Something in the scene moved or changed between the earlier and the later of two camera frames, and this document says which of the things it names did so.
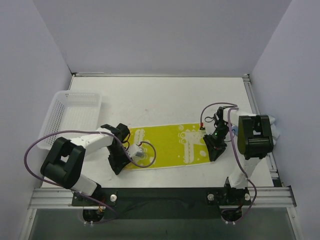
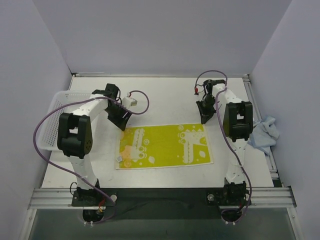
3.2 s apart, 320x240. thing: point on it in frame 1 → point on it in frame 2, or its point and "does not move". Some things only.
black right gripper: x=215 y=144 → x=204 y=106
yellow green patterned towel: x=168 y=145 does not move
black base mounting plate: x=166 y=203 does not move
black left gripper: x=117 y=161 → x=118 y=113
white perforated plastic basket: x=71 y=110 does not move
